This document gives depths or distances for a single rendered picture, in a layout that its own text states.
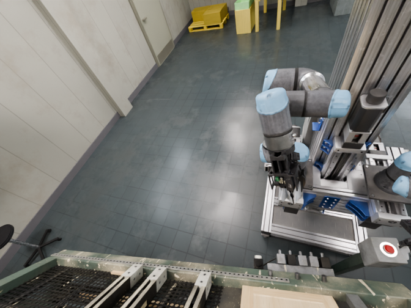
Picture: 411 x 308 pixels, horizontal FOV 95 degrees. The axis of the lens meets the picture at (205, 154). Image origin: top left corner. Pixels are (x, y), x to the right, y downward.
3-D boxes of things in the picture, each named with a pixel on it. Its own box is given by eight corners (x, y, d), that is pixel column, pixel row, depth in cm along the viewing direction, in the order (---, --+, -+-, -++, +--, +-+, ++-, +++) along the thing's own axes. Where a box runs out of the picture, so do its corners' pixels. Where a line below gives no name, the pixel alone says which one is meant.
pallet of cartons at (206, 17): (229, 17, 593) (227, 1, 562) (223, 28, 552) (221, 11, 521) (196, 22, 633) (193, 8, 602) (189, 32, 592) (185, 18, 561)
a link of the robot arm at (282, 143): (267, 128, 56) (297, 124, 51) (270, 142, 58) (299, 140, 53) (259, 139, 51) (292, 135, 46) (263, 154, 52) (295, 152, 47)
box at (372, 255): (380, 245, 112) (397, 237, 98) (389, 268, 105) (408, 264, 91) (356, 244, 115) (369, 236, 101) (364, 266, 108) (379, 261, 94)
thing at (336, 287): (404, 305, 96) (402, 283, 96) (425, 325, 84) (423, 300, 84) (63, 263, 150) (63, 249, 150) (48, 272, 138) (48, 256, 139)
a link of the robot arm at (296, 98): (299, 112, 61) (301, 123, 52) (263, 111, 65) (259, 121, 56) (303, 86, 57) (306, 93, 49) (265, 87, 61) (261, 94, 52)
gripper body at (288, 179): (270, 191, 55) (262, 155, 51) (277, 175, 62) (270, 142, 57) (299, 193, 51) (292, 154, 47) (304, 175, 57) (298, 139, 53)
